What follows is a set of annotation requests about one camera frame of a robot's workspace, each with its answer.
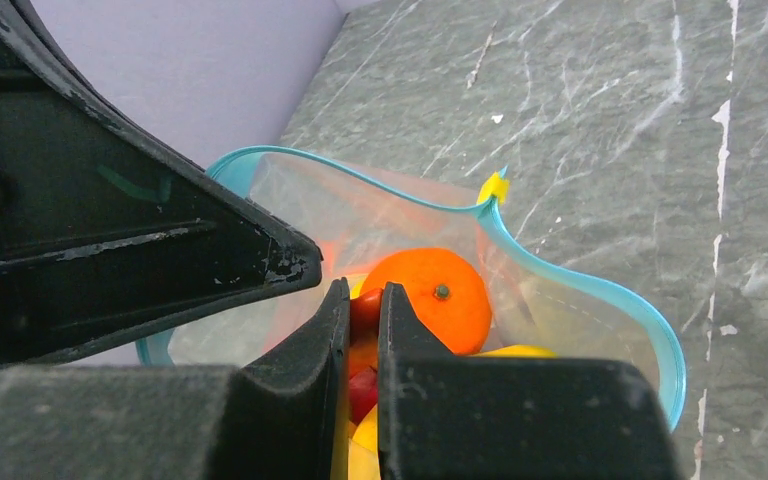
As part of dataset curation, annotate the yellow mango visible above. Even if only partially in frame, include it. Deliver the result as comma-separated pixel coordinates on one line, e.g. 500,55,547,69
476,345,557,358

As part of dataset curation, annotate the orange fruit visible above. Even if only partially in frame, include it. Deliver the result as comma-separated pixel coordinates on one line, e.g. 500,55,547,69
363,247,493,355

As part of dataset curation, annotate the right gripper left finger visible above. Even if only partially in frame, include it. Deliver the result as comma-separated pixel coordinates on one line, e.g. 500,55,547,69
0,279,349,479

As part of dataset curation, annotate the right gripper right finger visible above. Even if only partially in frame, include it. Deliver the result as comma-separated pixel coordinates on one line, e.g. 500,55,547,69
377,284,681,479

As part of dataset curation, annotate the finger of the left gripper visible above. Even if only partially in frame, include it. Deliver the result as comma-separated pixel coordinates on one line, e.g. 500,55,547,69
0,1,322,370

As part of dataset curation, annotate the clear zip top bag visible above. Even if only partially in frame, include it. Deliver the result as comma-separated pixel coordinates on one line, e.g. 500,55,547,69
137,146,686,438

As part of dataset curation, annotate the red bell pepper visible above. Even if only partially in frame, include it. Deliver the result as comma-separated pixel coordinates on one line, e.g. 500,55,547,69
348,288,383,425

